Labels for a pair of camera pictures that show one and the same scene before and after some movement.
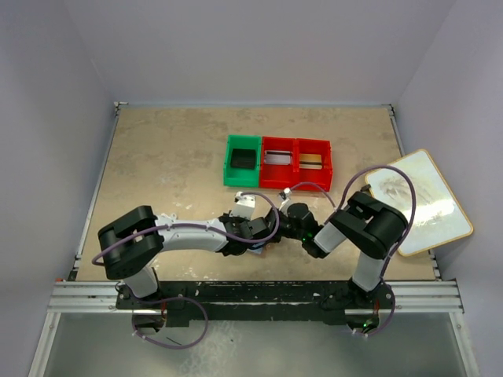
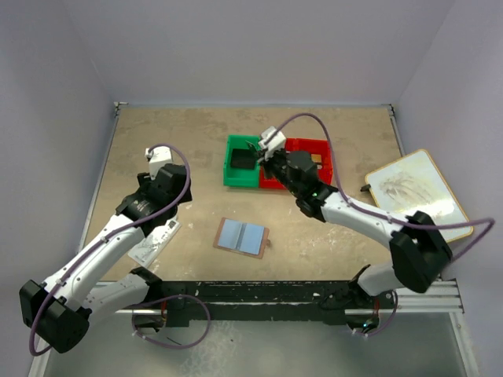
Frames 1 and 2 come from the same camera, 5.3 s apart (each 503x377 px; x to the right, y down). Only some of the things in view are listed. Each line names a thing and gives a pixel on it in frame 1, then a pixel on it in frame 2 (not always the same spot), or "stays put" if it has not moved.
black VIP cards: x=243 y=159 stays put
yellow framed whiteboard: x=437 y=219 stays put
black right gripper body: x=286 y=229 → x=276 y=166
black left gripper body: x=237 y=220 → x=145 y=180
